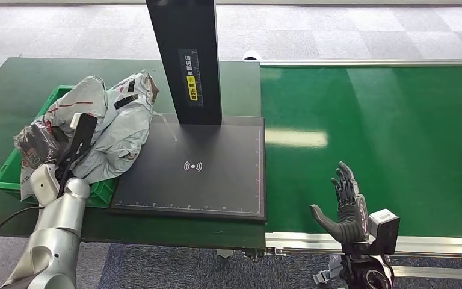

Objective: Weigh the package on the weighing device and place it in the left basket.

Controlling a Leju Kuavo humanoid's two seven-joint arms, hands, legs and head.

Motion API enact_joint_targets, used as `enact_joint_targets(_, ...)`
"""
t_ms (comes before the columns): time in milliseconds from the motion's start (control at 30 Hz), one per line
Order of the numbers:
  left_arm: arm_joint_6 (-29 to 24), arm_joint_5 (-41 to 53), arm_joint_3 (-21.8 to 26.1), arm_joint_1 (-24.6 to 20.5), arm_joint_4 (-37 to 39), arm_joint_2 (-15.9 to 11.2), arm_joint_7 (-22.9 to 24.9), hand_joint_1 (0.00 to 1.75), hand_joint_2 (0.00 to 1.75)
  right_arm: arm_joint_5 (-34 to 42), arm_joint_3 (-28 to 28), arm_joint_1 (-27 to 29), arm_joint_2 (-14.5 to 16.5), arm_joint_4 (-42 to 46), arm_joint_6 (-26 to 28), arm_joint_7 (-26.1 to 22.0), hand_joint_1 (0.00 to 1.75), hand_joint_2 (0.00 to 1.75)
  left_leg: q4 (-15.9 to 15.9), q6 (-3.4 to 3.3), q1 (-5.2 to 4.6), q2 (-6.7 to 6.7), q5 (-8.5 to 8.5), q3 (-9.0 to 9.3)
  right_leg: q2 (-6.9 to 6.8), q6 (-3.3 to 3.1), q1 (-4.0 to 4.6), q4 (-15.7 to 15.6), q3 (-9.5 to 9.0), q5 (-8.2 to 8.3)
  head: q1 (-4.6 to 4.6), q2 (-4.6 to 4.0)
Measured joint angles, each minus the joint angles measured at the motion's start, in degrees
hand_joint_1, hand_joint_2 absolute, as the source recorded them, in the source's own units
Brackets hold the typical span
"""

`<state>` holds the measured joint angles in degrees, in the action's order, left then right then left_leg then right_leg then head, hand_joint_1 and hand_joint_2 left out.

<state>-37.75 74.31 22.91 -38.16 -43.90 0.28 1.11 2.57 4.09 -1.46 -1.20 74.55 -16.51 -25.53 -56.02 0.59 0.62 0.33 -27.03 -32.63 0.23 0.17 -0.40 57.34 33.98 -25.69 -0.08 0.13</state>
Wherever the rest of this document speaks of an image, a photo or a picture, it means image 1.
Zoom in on metal conveyor support bracket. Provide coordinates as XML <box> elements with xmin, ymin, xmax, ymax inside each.
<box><xmin>312</xmin><ymin>255</ymin><xmax>462</xmax><ymax>287</ymax></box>

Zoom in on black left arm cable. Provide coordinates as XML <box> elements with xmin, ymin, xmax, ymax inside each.
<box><xmin>0</xmin><ymin>205</ymin><xmax>45</xmax><ymax>260</ymax></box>

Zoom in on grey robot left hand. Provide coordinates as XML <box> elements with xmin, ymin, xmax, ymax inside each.
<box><xmin>51</xmin><ymin>126</ymin><xmax>76</xmax><ymax>165</ymax></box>

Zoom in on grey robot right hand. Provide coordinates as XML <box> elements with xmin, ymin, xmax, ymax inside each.
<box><xmin>309</xmin><ymin>161</ymin><xmax>372</xmax><ymax>244</ymax></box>

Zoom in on black scale column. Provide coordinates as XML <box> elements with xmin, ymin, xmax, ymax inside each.
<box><xmin>145</xmin><ymin>0</ymin><xmax>223</xmax><ymax>126</ymax></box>

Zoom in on yellow black column label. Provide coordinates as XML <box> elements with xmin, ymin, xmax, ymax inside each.
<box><xmin>177</xmin><ymin>48</ymin><xmax>205</xmax><ymax>108</ymax></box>

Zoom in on large grey courier bag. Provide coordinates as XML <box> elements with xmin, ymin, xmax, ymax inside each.
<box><xmin>70</xmin><ymin>70</ymin><xmax>161</xmax><ymax>185</ymax></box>

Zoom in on green plastic basket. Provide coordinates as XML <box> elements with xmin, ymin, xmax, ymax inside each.
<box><xmin>0</xmin><ymin>84</ymin><xmax>119</xmax><ymax>209</ymax></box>

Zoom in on grey courier bag red print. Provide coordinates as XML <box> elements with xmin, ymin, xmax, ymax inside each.
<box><xmin>13</xmin><ymin>75</ymin><xmax>111</xmax><ymax>202</ymax></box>

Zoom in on aluminium conveyor frame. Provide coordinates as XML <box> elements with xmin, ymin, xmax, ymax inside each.
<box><xmin>259</xmin><ymin>59</ymin><xmax>462</xmax><ymax>259</ymax></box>

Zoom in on black weighing scale platform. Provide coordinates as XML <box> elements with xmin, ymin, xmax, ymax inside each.
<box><xmin>109</xmin><ymin>114</ymin><xmax>267</xmax><ymax>222</ymax></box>

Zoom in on conveyor mounting bolts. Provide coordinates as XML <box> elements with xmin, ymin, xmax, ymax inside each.
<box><xmin>242</xmin><ymin>247</ymin><xmax>288</xmax><ymax>263</ymax></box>

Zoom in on green conveyor belt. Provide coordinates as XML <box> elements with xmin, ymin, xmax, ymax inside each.
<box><xmin>260</xmin><ymin>66</ymin><xmax>462</xmax><ymax>240</ymax></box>

